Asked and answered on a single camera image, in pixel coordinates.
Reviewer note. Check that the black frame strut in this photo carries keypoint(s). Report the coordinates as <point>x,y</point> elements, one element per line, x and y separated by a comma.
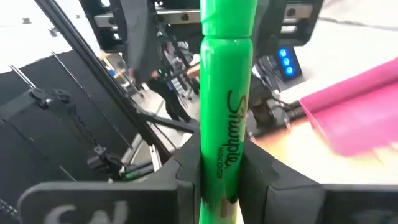
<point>102,77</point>

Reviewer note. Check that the black box with blue lights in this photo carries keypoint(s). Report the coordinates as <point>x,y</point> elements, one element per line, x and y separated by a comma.
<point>287,62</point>

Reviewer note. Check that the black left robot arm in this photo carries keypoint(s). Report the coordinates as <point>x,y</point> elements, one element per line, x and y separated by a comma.
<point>264,105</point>

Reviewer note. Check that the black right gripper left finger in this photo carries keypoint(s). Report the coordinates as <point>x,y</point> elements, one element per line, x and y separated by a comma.
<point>124,202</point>

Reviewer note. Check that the person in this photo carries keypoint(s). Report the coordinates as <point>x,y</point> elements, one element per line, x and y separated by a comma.
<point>169,93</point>

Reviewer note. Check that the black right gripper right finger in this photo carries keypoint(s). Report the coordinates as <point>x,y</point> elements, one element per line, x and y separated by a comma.
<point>295,202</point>

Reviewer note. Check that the black backdrop panel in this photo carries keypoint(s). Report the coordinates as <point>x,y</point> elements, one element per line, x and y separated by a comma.
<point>46,77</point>

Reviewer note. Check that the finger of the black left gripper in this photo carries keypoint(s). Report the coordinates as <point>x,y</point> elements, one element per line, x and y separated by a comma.
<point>140,40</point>
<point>269,25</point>

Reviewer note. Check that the green Sharpie highlighter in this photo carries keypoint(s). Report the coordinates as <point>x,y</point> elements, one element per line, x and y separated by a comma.
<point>225,77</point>

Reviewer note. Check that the pink plastic bin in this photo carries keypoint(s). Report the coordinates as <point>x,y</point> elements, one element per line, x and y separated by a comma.
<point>357,118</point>

